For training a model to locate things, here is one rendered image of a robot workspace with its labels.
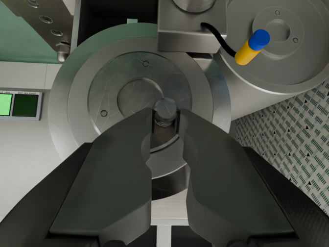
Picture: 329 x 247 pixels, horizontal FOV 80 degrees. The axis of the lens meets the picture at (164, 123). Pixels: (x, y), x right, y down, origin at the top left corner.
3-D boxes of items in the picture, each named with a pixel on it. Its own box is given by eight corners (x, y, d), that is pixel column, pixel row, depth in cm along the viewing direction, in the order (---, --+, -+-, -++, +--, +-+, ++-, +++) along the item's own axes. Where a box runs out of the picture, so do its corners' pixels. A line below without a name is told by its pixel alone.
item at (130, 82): (132, 30, 15) (213, 91, 14) (134, 44, 17) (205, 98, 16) (63, 108, 14) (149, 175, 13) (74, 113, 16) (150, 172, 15)
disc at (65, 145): (229, 26, 17) (234, 203, 15) (227, 30, 18) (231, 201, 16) (57, 16, 17) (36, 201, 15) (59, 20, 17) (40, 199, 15)
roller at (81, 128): (213, 39, 17) (215, 181, 15) (176, 108, 42) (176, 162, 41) (73, 32, 16) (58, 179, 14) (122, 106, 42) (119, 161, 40)
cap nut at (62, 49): (68, 43, 48) (66, 61, 48) (74, 51, 52) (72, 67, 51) (53, 42, 48) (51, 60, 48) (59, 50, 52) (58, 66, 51)
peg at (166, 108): (183, 112, 11) (163, 126, 11) (177, 120, 14) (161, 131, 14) (170, 92, 11) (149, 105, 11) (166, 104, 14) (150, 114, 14)
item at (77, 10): (93, -124, 19) (76, 53, 17) (126, 26, 43) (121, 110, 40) (88, -125, 19) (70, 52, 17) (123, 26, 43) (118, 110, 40)
